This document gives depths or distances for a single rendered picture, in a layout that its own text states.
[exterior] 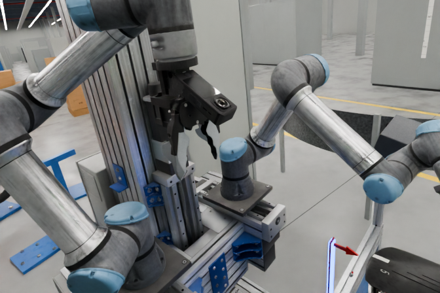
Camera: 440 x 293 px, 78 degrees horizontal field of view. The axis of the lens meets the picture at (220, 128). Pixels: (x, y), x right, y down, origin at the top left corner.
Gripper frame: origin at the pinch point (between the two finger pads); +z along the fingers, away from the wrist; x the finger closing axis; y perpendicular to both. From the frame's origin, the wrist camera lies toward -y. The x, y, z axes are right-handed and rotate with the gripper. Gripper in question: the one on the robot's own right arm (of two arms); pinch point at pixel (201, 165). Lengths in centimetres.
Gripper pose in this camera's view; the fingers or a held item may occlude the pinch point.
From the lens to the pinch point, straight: 52.4
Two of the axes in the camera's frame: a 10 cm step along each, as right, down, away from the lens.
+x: -6.8, 3.4, -6.6
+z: 1.2, 9.3, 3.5
